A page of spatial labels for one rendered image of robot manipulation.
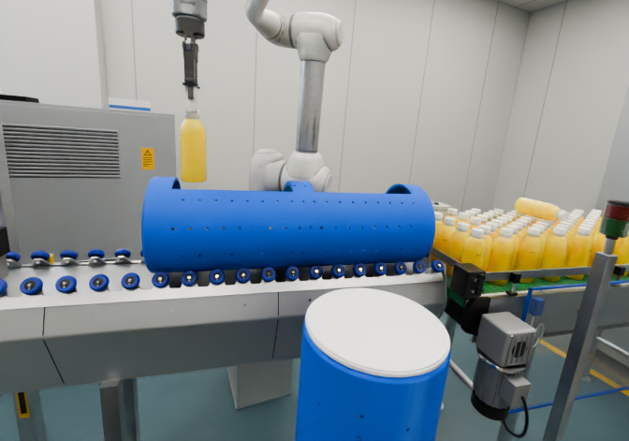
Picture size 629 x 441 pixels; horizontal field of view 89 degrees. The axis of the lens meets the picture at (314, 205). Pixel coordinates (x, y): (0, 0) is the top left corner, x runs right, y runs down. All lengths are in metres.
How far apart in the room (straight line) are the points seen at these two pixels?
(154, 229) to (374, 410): 0.65
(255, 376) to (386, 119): 3.53
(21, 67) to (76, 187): 1.34
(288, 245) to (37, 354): 0.71
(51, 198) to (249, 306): 1.77
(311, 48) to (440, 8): 3.90
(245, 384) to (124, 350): 0.88
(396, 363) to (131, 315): 0.72
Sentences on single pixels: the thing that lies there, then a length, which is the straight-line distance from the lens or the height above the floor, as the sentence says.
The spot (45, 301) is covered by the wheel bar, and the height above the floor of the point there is 0.92.
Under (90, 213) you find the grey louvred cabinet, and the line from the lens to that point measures 2.50.
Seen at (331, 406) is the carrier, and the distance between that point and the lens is 0.64.
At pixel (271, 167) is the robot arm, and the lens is 1.46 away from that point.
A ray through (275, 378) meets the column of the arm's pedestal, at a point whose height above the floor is 0.13.
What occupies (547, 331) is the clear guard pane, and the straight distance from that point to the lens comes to 1.44.
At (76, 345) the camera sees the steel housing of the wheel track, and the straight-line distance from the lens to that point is 1.12.
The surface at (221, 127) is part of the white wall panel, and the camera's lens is 3.68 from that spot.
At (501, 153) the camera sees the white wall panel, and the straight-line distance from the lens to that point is 6.15.
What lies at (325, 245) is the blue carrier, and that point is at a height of 1.06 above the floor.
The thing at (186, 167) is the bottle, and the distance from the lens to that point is 0.97.
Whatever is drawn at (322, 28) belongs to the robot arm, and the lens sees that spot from 1.39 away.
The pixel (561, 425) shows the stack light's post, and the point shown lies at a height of 0.49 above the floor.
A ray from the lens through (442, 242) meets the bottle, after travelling 1.34.
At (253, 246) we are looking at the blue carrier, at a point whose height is 1.07.
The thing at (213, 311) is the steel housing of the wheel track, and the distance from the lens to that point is 1.01.
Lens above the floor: 1.39
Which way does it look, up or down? 13 degrees down
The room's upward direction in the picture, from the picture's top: 4 degrees clockwise
